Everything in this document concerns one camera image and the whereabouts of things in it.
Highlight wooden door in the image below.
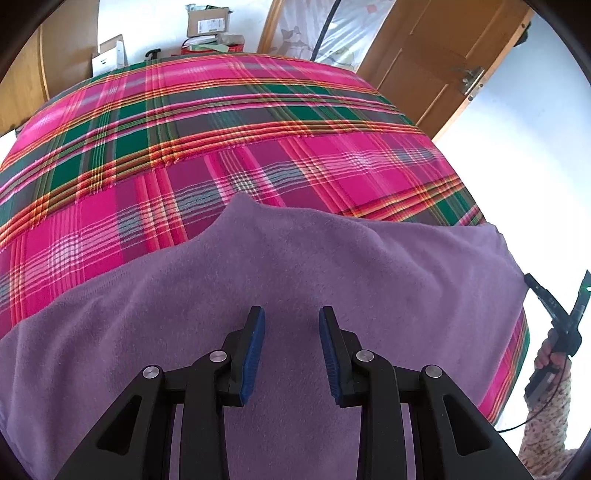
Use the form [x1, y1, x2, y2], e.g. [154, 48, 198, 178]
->
[358, 0, 536, 141]

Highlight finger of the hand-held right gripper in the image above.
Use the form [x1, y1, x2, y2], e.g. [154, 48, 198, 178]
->
[523, 273, 564, 326]

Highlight purple fleece pants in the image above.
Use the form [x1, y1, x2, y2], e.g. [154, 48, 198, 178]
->
[0, 191, 529, 480]

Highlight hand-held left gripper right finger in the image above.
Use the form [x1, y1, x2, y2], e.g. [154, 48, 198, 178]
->
[318, 305, 534, 480]

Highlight black curtain strip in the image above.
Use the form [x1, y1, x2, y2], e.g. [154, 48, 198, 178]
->
[310, 0, 340, 61]

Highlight person's right hand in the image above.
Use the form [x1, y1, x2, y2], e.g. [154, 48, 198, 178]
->
[534, 325, 573, 370]

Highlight black cable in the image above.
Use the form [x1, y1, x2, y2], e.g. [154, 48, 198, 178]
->
[496, 369, 568, 433]

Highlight person's right forearm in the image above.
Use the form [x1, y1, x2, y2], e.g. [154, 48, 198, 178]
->
[518, 364, 575, 476]

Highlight pink plaid bed sheet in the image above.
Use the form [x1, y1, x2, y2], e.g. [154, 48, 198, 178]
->
[0, 53, 531, 423]

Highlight printed plastic door curtain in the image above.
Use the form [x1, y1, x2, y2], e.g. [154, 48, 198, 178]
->
[272, 0, 398, 72]

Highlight brown cardboard box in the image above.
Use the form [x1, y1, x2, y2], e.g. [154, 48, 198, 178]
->
[185, 4, 230, 38]

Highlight metal door lock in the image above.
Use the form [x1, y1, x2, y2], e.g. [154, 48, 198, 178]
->
[455, 66, 485, 95]

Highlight wooden wardrobe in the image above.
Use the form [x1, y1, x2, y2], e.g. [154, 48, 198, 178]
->
[0, 0, 100, 137]

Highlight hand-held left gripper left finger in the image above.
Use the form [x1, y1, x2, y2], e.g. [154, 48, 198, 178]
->
[54, 305, 267, 480]

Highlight white cardboard box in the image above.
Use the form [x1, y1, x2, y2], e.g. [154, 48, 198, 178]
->
[91, 34, 127, 77]

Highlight wooden door frame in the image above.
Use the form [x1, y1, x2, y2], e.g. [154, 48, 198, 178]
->
[256, 0, 287, 55]

